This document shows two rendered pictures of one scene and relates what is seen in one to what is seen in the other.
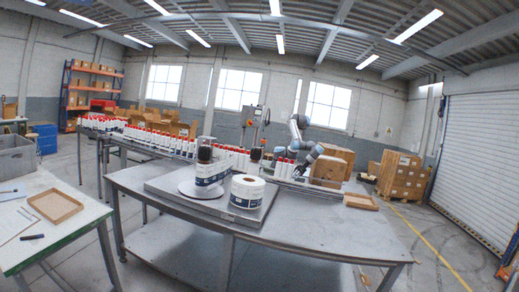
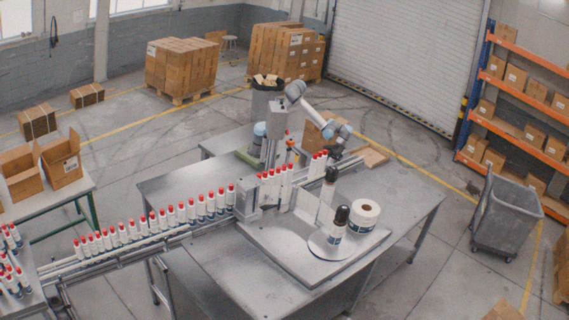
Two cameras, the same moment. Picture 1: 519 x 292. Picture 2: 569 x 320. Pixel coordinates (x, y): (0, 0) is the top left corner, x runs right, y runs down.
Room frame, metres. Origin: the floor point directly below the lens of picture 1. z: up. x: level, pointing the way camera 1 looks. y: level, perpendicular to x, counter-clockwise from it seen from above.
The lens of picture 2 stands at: (0.63, 2.09, 2.50)
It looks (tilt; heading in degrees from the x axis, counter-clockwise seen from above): 31 degrees down; 301
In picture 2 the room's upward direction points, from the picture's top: 9 degrees clockwise
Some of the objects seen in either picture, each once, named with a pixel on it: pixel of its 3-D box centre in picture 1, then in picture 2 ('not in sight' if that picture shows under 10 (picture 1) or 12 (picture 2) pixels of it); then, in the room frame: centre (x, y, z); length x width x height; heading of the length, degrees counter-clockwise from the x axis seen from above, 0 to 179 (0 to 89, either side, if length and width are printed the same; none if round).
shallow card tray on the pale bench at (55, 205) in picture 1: (54, 204); not in sight; (0.64, 1.06, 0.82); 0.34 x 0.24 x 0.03; 89
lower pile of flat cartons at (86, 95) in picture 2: (274, 158); (86, 94); (6.38, -0.51, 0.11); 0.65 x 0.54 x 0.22; 80
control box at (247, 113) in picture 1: (251, 116); (276, 120); (1.90, 0.12, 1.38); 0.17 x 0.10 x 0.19; 132
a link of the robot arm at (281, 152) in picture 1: (279, 152); (261, 132); (2.24, -0.23, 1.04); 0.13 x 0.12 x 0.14; 102
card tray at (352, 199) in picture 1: (359, 200); (370, 155); (1.58, -0.94, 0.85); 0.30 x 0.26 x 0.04; 77
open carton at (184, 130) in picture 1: (184, 130); (60, 157); (3.26, 1.26, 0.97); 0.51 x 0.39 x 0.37; 179
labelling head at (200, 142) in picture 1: (205, 151); (247, 199); (1.80, 0.46, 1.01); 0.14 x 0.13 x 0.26; 77
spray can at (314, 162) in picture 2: (278, 168); (313, 166); (1.75, -0.19, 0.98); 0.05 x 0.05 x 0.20
